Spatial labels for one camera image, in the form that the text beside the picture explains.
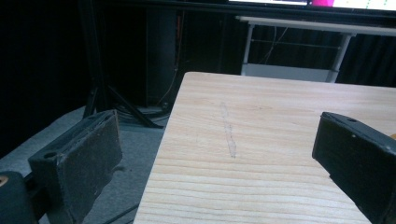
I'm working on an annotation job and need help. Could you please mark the white metal frame table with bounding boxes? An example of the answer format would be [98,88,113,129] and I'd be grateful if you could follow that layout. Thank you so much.
[235,16,396,84]

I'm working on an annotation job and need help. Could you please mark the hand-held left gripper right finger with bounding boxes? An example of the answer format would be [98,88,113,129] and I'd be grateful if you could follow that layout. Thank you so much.
[312,111,396,224]

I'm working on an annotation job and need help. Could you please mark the monitor screen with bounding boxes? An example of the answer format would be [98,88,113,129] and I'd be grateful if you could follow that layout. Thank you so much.
[228,0,396,12]

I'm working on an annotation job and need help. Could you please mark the black tripod stand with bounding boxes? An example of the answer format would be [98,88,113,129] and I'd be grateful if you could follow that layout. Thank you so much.
[78,0,164,130]

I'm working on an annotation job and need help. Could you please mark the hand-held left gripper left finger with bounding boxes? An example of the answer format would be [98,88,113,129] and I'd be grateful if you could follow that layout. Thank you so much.
[27,109,123,224]

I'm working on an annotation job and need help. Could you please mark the black cable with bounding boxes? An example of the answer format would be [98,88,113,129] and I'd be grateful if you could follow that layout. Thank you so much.
[101,203,139,224]

